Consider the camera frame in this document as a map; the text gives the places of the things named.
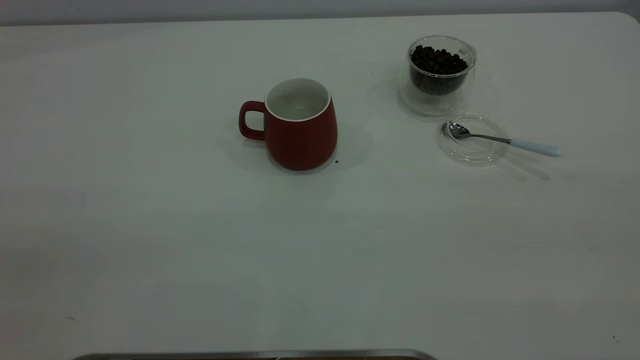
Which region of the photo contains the metal spoon pale blue handle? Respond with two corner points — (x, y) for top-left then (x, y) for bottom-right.
(446, 121), (564, 159)

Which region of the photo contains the dark coffee beans pile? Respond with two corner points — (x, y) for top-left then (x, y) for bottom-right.
(410, 45), (469, 96)

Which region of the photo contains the clear glass cup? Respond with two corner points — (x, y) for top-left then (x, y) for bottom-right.
(398, 35), (477, 117)

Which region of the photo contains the red ceramic mug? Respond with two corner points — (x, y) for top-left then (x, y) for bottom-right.
(238, 76), (339, 171)

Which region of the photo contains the clear round glass lid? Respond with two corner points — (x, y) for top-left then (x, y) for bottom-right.
(437, 115), (511, 167)

